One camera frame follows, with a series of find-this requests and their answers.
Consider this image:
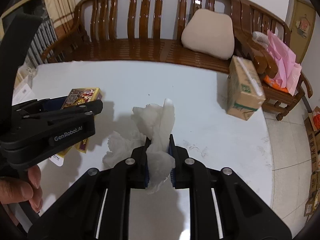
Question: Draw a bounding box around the wooden bench sofa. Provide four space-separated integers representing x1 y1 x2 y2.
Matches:
41 0 291 76

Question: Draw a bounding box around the yellow playing card box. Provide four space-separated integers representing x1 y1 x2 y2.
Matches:
61 88 103 153

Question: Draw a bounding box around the brown cardboard box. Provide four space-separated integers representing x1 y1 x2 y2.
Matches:
226 56 266 121

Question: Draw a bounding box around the person's left hand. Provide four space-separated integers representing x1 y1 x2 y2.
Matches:
1 165 43 213

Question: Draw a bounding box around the white long box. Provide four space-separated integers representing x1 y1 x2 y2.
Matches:
12 63 37 105

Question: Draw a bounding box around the wooden coffee table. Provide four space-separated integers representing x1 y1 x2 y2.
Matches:
12 60 275 240

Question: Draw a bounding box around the beige cushion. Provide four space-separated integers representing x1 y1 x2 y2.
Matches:
181 9 235 60

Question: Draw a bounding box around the white tissue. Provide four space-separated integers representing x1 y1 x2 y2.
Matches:
102 97 176 196

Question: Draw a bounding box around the grey radiator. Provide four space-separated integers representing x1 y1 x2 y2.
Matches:
25 19 57 69

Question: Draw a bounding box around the pink plastic bag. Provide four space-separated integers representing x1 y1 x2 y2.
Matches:
252 30 302 96

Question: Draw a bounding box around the wooden armchair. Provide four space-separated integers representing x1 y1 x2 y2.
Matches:
240 0 313 121

